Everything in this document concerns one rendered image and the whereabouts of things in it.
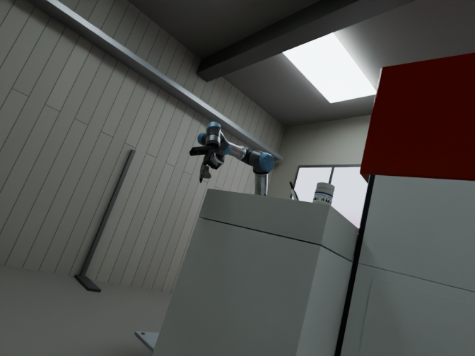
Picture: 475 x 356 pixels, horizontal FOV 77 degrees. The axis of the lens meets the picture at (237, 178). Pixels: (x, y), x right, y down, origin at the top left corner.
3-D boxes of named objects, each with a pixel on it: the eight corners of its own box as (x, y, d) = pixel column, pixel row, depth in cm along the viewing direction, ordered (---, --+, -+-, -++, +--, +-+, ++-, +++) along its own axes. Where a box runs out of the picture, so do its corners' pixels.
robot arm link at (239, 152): (249, 147, 212) (199, 126, 175) (261, 151, 205) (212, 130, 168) (243, 162, 213) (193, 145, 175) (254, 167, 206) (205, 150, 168)
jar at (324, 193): (332, 212, 116) (337, 188, 118) (326, 206, 110) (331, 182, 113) (315, 209, 120) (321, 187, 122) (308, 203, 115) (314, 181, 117)
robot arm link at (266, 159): (257, 215, 226) (259, 147, 202) (273, 222, 216) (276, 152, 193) (246, 221, 218) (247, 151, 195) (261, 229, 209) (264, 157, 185)
